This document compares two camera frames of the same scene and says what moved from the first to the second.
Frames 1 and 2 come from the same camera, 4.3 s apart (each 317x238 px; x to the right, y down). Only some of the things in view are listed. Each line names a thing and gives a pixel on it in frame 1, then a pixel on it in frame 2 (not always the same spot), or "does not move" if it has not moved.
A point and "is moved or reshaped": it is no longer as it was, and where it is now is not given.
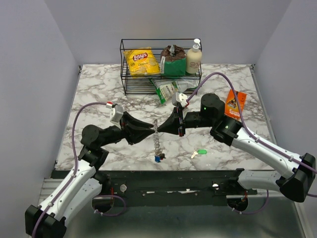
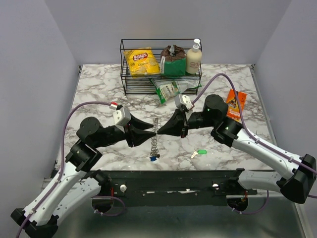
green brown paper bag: x=173 y=61 does not move
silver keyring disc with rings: x=157 y=150 is moved or reshaped
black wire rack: x=149 y=66 does not move
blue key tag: x=157 y=158 is moved or reshaped
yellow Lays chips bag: x=141 y=62 does not move
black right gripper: x=171 y=126 does not move
